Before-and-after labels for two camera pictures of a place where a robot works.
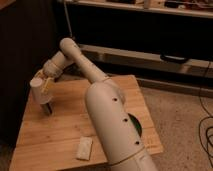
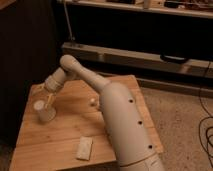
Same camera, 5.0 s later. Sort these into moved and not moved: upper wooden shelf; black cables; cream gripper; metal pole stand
Moved: cream gripper
Not moved: black cables; metal pole stand; upper wooden shelf
